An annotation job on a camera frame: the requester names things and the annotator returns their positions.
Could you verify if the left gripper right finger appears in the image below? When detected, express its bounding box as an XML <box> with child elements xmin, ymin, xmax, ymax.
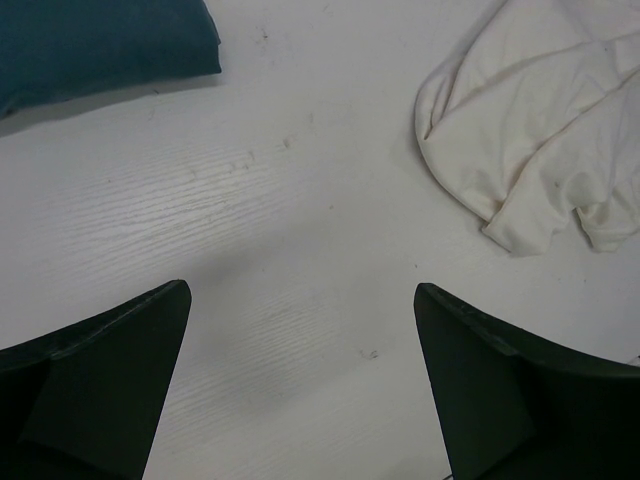
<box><xmin>414</xmin><ymin>283</ymin><xmax>639</xmax><ymax>479</ymax></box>

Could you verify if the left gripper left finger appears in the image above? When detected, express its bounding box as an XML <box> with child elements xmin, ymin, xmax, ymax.
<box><xmin>1</xmin><ymin>280</ymin><xmax>191</xmax><ymax>479</ymax></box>

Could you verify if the white t shirt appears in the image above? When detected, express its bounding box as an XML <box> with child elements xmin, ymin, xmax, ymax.
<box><xmin>414</xmin><ymin>1</ymin><xmax>639</xmax><ymax>256</ymax></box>

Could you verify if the folded teal t shirt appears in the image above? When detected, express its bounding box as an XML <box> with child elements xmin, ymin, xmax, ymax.
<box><xmin>1</xmin><ymin>1</ymin><xmax>221</xmax><ymax>116</ymax></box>

